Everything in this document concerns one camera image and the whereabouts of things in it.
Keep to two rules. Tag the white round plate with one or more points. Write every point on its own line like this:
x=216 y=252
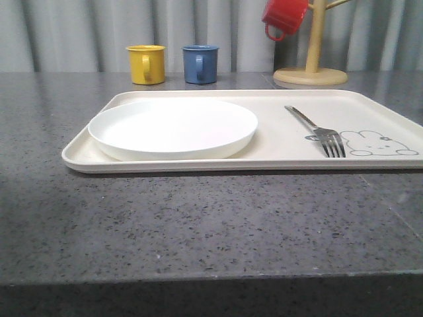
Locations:
x=173 y=129

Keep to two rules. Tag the silver fork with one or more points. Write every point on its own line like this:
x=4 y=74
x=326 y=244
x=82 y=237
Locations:
x=329 y=139

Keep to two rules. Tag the cream rabbit serving tray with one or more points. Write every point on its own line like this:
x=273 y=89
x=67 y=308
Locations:
x=374 y=136

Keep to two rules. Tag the blue mug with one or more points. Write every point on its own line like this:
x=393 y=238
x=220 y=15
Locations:
x=200 y=64

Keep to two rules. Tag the yellow mug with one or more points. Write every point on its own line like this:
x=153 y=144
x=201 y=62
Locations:
x=147 y=64

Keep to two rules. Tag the wooden mug tree stand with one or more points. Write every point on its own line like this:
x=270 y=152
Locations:
x=312 y=73

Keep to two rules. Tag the red mug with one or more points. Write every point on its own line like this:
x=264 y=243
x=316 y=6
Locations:
x=284 y=15

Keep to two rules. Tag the grey curtain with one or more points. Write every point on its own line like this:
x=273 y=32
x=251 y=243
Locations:
x=92 y=36

